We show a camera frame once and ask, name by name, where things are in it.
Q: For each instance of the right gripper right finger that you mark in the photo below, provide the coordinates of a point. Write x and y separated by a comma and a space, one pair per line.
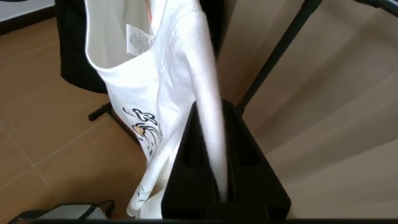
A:
258, 186

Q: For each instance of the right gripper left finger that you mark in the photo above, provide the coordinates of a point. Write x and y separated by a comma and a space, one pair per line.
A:
186, 186

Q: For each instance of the white garment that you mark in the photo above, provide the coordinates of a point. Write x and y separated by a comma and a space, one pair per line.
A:
155, 84

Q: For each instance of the pink clothes hanger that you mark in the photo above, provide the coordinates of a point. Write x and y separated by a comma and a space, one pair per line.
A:
148, 12

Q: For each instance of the black garment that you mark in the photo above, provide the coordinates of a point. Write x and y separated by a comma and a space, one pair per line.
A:
74, 46

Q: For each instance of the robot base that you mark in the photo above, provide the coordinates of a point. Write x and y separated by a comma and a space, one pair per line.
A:
68, 213

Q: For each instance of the black clothes rack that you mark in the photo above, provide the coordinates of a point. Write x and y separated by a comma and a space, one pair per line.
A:
280, 46

